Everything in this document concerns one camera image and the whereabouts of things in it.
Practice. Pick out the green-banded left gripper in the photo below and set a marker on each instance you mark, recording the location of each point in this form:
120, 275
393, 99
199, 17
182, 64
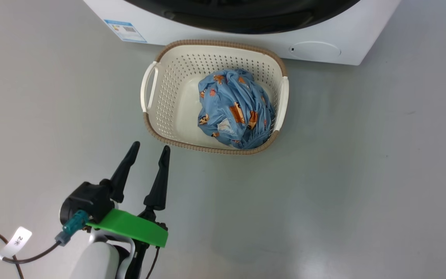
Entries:
134, 228

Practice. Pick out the blue cartoon print garment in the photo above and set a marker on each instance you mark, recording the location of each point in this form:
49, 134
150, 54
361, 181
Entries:
234, 108

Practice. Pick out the black-rimmed glass washer door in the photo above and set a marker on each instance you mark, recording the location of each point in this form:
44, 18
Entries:
246, 21

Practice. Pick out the cream perforated laundry basket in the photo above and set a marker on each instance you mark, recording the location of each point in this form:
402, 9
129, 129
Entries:
172, 100

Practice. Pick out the white front-load washing machine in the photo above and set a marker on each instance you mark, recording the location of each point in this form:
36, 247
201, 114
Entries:
246, 40

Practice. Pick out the blue energy label sticker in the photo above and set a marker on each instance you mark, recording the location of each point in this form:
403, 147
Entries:
125, 31

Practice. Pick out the round drain filter cover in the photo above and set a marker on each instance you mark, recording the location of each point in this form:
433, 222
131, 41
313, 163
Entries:
316, 50

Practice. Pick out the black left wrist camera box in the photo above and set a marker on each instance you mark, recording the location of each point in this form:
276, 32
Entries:
87, 199

